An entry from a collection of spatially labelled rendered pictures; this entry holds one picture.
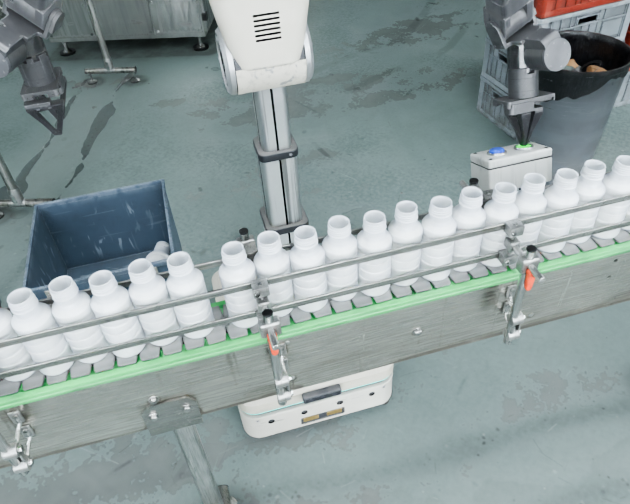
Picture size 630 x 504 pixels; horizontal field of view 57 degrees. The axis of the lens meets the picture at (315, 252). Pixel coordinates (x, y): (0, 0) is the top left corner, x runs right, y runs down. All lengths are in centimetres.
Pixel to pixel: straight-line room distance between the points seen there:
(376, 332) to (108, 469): 128
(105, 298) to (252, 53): 69
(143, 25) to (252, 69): 334
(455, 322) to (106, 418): 67
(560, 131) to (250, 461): 195
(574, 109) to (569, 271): 170
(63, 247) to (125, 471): 83
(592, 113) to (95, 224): 215
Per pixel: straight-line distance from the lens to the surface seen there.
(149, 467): 210
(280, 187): 163
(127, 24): 474
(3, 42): 112
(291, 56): 141
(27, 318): 98
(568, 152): 298
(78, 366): 107
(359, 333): 108
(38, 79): 121
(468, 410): 213
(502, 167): 121
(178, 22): 463
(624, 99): 397
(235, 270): 94
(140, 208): 156
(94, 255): 165
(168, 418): 114
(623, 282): 135
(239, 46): 138
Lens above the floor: 177
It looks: 42 degrees down
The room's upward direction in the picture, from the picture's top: 4 degrees counter-clockwise
